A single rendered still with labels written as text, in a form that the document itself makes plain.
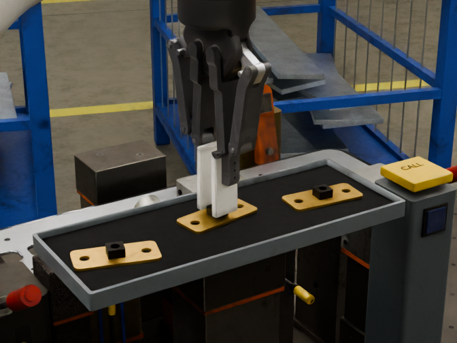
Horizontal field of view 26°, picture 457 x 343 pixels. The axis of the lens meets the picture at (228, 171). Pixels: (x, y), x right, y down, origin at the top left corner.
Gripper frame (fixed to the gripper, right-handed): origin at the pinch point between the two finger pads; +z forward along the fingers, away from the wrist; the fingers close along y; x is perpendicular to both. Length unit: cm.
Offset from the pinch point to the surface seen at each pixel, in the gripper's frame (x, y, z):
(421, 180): -23.6, -8.0, 4.4
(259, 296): -1.0, -5.5, 11.8
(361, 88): -303, 243, 120
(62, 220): -4.2, 38.2, 20.4
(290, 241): -2.0, -8.7, 4.5
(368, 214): -11.8, -10.3, 4.0
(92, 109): -183, 306, 120
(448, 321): -64, 14, 50
